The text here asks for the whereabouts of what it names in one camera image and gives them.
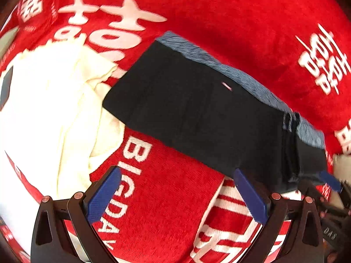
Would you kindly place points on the red printed blanket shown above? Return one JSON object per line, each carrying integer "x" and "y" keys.
{"x": 219, "y": 19}

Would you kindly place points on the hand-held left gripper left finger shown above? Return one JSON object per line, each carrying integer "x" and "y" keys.
{"x": 102, "y": 197}

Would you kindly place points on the cream white cloth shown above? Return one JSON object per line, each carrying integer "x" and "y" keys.
{"x": 41, "y": 115}

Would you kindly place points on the black pants with blue trim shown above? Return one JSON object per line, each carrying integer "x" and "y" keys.
{"x": 192, "y": 109}

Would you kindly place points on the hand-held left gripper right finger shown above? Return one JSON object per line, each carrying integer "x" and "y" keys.
{"x": 252, "y": 200}

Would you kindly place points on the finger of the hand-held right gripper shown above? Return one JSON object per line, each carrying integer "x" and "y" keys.
{"x": 331, "y": 182}
{"x": 309, "y": 187}

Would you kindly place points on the beige rounded cushion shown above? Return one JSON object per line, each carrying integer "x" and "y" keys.
{"x": 6, "y": 43}

